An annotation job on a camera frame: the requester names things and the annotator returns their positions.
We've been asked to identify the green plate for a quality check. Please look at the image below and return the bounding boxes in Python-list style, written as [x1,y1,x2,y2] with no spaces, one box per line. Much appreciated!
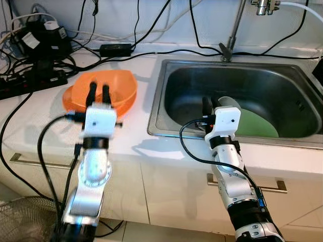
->
[235,108,279,138]

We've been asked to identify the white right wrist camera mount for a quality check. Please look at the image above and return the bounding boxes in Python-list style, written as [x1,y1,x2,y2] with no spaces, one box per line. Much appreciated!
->
[204,107,240,142]

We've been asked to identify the stainless steel sink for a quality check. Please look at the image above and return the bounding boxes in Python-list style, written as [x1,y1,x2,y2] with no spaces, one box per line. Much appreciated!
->
[147,58,323,149]

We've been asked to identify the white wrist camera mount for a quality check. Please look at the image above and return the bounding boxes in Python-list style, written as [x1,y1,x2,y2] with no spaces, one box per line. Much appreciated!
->
[204,107,240,142]
[82,103,118,139]

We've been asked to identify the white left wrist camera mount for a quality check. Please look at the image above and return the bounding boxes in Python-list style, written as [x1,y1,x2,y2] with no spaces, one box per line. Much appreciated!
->
[82,103,118,139]

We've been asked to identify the black power strip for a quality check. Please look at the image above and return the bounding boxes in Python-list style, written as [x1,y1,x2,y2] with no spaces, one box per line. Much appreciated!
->
[0,71,69,99]

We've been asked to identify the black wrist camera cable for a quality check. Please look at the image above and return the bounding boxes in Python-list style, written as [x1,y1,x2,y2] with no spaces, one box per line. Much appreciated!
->
[37,113,86,222]
[179,118,265,202]

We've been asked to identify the black power strip cable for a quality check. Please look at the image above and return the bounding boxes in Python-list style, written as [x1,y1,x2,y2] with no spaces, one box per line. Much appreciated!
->
[0,92,53,201]

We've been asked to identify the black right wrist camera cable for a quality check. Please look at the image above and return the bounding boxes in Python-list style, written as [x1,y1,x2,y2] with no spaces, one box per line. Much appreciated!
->
[179,118,265,202]

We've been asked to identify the black left wrist camera cable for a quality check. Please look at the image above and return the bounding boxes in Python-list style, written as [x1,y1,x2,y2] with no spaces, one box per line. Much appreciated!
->
[37,113,86,222]

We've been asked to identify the white kitchen cabinet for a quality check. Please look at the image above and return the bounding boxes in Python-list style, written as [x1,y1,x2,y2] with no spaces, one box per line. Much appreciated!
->
[0,146,323,237]

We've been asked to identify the metal faucet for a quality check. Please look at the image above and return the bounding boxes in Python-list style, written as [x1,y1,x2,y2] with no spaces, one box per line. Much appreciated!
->
[220,0,281,62]

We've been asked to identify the white hose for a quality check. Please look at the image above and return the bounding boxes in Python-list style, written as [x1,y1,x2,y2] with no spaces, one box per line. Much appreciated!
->
[280,2,323,22]

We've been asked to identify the black power adapter brick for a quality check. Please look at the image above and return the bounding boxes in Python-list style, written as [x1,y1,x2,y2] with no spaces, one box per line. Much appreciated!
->
[99,43,133,57]

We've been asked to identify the black charger box white labels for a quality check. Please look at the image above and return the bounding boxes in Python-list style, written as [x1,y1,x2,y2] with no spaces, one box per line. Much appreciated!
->
[13,20,71,60]

